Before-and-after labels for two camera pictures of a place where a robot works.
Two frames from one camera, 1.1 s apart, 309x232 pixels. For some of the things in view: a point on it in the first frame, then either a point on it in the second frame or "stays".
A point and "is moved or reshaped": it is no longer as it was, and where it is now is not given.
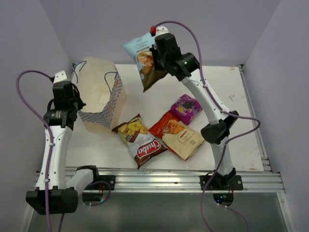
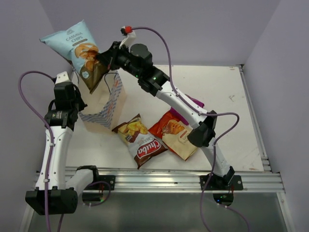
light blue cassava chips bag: [139, 49] is moved or reshaped
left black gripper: [80, 104] stays
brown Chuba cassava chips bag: [143, 146] stays
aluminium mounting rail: [259, 179] stays
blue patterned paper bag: [103, 93] stays
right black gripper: [153, 51] to [108, 57]
